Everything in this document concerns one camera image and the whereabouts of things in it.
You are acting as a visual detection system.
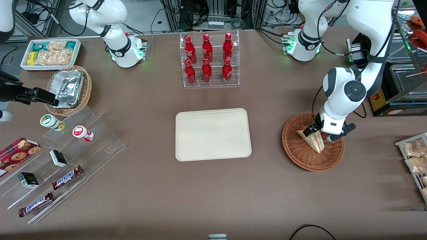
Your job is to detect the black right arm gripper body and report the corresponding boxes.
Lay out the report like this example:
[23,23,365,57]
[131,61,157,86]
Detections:
[0,71,25,102]

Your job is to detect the triangle sandwich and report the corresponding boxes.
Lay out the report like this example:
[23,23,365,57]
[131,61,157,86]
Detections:
[296,128,324,154]

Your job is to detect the round brown wicker basket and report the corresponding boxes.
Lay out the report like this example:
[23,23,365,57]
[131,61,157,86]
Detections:
[282,113,345,172]

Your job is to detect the small wicker basket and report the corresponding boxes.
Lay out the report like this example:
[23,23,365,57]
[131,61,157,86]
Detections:
[44,65,92,117]

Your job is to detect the beige plastic tray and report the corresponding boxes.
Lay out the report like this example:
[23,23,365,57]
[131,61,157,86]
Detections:
[175,108,252,162]

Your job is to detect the stacked aluminium foil trays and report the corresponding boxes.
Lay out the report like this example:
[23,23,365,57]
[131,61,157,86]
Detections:
[49,69,84,108]

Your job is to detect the green lid cup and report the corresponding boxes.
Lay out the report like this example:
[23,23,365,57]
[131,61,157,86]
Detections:
[40,114,66,131]

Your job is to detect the white snack bin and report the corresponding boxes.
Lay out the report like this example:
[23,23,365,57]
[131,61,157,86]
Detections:
[21,39,82,72]

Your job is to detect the large clear peanut snack bag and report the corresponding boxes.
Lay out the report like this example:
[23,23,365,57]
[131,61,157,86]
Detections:
[34,49,74,66]

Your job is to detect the red lid cup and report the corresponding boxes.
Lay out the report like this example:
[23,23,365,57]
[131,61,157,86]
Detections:
[72,125,94,142]

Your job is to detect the small clear peanut snack bag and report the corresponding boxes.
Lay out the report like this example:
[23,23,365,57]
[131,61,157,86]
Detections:
[47,40,67,51]

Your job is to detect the grey snack rack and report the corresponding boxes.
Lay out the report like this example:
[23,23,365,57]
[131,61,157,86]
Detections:
[395,133,427,204]

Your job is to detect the black food warmer yellow panel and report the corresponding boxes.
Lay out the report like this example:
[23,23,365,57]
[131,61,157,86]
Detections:
[347,5,427,117]

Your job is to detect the small black box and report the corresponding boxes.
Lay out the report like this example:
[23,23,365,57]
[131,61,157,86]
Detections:
[49,150,68,168]
[17,172,39,189]

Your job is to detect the red cookie box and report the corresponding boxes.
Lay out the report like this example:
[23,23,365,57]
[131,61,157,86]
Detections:
[0,137,42,178]

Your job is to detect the steel warmer pan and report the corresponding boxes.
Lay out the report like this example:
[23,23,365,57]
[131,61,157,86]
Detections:
[390,63,427,97]
[387,32,414,63]

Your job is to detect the clear acrylic step stand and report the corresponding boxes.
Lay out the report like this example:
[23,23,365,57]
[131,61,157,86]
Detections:
[0,106,126,224]

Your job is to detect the Snickers chocolate bar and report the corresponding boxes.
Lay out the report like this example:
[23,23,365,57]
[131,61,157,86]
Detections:
[18,192,54,218]
[52,165,84,190]

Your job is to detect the red cola bottle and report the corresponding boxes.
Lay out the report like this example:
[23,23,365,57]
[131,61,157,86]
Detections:
[223,32,234,61]
[201,58,212,83]
[202,33,213,63]
[184,35,197,64]
[184,59,196,84]
[222,58,233,83]

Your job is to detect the clear acrylic bottle rack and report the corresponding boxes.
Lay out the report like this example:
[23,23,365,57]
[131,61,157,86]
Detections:
[179,30,240,88]

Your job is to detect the black floor cable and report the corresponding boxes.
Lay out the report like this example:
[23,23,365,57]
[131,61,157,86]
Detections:
[289,224,337,240]

